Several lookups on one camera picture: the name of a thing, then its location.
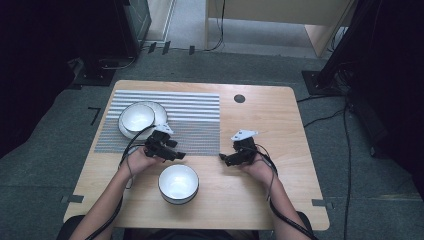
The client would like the dark curtain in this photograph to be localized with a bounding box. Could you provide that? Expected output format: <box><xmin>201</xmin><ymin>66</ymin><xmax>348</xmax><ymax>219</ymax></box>
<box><xmin>346</xmin><ymin>0</ymin><xmax>424</xmax><ymax>201</ymax></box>
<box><xmin>0</xmin><ymin>0</ymin><xmax>121</xmax><ymax>160</ymax></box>

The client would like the person's left hand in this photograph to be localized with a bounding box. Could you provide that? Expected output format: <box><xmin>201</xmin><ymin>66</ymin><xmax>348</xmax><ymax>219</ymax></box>
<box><xmin>119</xmin><ymin>146</ymin><xmax>166</xmax><ymax>181</ymax></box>

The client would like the thin grey right gripper cable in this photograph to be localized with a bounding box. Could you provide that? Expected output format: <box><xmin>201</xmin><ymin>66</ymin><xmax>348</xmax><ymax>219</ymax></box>
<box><xmin>255</xmin><ymin>142</ymin><xmax>276</xmax><ymax>201</ymax></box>

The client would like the dark cabinet with glass side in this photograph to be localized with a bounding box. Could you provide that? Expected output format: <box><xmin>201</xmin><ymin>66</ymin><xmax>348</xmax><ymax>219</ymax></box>
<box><xmin>113</xmin><ymin>0</ymin><xmax>153</xmax><ymax>58</ymax></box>

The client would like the person's right hand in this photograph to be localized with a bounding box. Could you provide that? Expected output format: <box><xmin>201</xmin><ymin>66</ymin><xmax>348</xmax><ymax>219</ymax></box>
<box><xmin>240</xmin><ymin>153</ymin><xmax>278</xmax><ymax>186</ymax></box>

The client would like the black stand base plate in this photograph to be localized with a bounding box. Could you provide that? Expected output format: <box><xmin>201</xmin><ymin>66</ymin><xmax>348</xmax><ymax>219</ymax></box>
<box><xmin>72</xmin><ymin>57</ymin><xmax>117</xmax><ymax>88</ymax></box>

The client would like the person's dark clothing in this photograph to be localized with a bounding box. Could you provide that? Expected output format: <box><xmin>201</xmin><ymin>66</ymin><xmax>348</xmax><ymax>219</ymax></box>
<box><xmin>54</xmin><ymin>209</ymin><xmax>314</xmax><ymax>240</ymax></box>

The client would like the long black floor cable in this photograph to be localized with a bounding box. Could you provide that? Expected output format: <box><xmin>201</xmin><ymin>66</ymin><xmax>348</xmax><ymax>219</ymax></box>
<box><xmin>341</xmin><ymin>99</ymin><xmax>353</xmax><ymax>240</ymax></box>

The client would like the grey striped placemat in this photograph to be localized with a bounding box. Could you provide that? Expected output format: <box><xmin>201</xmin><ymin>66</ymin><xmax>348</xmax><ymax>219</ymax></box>
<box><xmin>94</xmin><ymin>89</ymin><xmax>221</xmax><ymax>157</ymax></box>

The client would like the black tape corner mark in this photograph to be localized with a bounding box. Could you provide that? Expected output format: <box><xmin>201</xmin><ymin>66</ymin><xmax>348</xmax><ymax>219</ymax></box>
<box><xmin>87</xmin><ymin>106</ymin><xmax>102</xmax><ymax>127</ymax></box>

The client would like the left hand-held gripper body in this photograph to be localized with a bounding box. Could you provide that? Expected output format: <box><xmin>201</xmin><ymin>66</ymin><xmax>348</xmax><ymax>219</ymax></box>
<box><xmin>143</xmin><ymin>123</ymin><xmax>178</xmax><ymax>162</ymax></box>

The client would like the black metal stand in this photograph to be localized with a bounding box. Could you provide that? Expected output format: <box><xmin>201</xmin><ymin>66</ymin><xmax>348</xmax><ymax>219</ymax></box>
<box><xmin>301</xmin><ymin>0</ymin><xmax>384</xmax><ymax>98</ymax></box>

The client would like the thick black right gripper cable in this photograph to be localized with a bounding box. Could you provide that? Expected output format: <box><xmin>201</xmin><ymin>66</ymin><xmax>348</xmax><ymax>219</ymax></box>
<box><xmin>246</xmin><ymin>144</ymin><xmax>321</xmax><ymax>240</ymax></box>

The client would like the thick black gripper cable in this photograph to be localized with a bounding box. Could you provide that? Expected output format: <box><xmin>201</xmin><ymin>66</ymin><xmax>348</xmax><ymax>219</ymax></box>
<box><xmin>246</xmin><ymin>144</ymin><xmax>321</xmax><ymax>240</ymax></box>
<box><xmin>83</xmin><ymin>124</ymin><xmax>158</xmax><ymax>240</ymax></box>

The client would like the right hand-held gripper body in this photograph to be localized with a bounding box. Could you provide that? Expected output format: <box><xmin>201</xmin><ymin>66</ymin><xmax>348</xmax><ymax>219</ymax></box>
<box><xmin>230</xmin><ymin>129</ymin><xmax>260</xmax><ymax>165</ymax></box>

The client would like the thin grey gripper cable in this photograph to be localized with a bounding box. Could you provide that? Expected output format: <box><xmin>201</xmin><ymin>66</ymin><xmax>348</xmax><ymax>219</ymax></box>
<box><xmin>123</xmin><ymin>146</ymin><xmax>141</xmax><ymax>191</ymax></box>
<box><xmin>255</xmin><ymin>142</ymin><xmax>276</xmax><ymax>201</ymax></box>

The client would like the white plate with dark rim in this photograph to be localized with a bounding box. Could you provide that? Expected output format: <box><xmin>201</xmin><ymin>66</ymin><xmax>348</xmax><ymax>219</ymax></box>
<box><xmin>118</xmin><ymin>100</ymin><xmax>169</xmax><ymax>141</ymax></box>

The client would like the light wooden furniture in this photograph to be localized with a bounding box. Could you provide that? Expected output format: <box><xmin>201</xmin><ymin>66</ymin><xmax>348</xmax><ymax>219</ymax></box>
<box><xmin>204</xmin><ymin>0</ymin><xmax>356</xmax><ymax>58</ymax></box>

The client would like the grey tape strip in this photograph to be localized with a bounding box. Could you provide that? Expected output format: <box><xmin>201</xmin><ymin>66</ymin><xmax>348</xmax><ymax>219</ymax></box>
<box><xmin>60</xmin><ymin>194</ymin><xmax>85</xmax><ymax>205</ymax></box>
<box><xmin>311</xmin><ymin>198</ymin><xmax>335</xmax><ymax>211</ymax></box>

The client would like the thick black left gripper cable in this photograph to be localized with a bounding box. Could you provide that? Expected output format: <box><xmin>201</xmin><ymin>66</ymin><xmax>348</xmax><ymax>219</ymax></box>
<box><xmin>83</xmin><ymin>124</ymin><xmax>158</xmax><ymax>240</ymax></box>

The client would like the thin grey left gripper cable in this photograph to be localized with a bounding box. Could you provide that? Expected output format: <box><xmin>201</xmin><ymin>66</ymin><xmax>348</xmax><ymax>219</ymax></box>
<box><xmin>123</xmin><ymin>146</ymin><xmax>141</xmax><ymax>191</ymax></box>

